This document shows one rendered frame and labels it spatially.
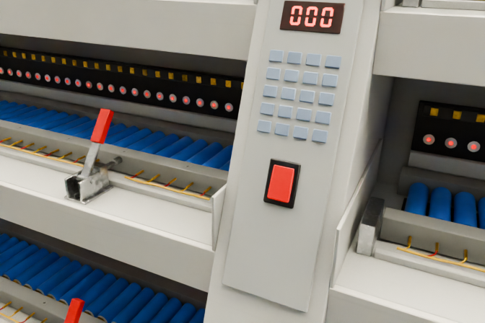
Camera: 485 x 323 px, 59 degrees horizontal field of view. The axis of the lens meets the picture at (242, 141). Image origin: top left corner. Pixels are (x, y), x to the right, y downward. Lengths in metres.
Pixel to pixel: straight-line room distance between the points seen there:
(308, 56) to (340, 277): 0.17
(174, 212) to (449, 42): 0.27
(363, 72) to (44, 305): 0.45
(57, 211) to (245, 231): 0.20
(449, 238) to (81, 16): 0.38
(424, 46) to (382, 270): 0.17
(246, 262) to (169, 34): 0.21
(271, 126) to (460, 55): 0.14
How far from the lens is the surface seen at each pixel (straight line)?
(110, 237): 0.42
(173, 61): 0.62
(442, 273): 0.37
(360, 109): 0.31
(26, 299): 0.61
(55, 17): 0.48
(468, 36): 0.32
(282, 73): 0.33
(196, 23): 0.38
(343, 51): 0.32
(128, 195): 0.45
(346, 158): 0.31
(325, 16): 0.33
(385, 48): 0.33
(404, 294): 0.34
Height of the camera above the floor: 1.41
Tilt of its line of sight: 3 degrees down
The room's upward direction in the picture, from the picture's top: 10 degrees clockwise
